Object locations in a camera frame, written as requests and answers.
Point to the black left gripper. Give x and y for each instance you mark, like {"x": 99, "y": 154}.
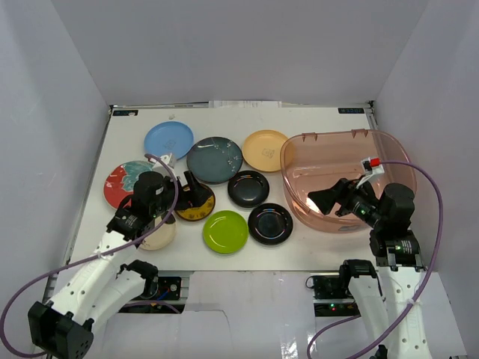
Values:
{"x": 181, "y": 192}

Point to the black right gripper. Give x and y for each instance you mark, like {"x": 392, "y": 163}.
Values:
{"x": 342, "y": 192}

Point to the dark teal blossom plate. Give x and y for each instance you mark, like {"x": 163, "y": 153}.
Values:
{"x": 214, "y": 160}

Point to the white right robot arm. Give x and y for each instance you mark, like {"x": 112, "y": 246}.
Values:
{"x": 386, "y": 291}

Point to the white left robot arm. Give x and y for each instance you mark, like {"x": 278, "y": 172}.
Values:
{"x": 64, "y": 326}

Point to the yellow patterned brown-rim plate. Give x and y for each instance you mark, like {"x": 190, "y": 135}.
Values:
{"x": 188, "y": 211}

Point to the lime green plate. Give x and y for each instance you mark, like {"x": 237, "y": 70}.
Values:
{"x": 225, "y": 232}

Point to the cream plate with flowers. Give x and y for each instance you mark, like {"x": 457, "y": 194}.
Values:
{"x": 161, "y": 237}

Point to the black glossy plate upper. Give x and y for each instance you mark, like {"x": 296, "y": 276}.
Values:
{"x": 248, "y": 189}

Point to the black glossy plate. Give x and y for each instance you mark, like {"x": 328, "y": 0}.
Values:
{"x": 270, "y": 224}
{"x": 248, "y": 189}

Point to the black glossy plate lower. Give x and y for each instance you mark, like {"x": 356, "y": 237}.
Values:
{"x": 270, "y": 224}

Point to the light blue plastic plate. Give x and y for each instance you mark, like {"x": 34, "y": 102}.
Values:
{"x": 169, "y": 137}

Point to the red teal floral plate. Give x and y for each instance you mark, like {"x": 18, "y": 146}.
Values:
{"x": 120, "y": 183}

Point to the orange plastic plate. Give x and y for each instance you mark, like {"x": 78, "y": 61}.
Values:
{"x": 262, "y": 149}

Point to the right black corner label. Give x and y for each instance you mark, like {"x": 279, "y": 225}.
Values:
{"x": 351, "y": 110}

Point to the black corner label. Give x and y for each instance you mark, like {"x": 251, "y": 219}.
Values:
{"x": 351, "y": 110}
{"x": 124, "y": 113}

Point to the white papers at back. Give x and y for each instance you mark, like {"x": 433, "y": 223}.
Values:
{"x": 244, "y": 104}

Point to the left black corner label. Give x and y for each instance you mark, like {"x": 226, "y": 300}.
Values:
{"x": 124, "y": 113}

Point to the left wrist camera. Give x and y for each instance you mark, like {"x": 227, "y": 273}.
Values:
{"x": 167, "y": 160}

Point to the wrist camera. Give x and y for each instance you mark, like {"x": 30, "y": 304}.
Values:
{"x": 373, "y": 168}
{"x": 167, "y": 160}

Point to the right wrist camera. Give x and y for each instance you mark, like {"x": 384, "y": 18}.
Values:
{"x": 373, "y": 168}

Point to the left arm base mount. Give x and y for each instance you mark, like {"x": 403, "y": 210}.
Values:
{"x": 166, "y": 300}

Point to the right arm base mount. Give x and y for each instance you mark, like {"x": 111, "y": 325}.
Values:
{"x": 330, "y": 298}

